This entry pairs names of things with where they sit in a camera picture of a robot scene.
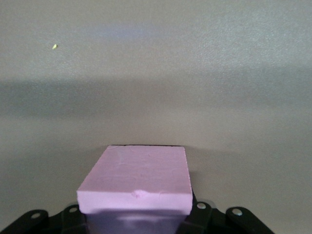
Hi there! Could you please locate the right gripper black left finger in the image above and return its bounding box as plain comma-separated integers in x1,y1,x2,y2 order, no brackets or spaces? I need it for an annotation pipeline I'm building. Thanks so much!
0,205,90,234

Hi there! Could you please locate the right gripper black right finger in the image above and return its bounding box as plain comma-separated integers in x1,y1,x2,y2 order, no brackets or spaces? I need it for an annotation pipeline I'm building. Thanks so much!
175,192,276,234

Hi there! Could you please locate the pink foam cube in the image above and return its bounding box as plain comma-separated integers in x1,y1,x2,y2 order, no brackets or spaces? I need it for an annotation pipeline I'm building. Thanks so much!
76,145,194,234

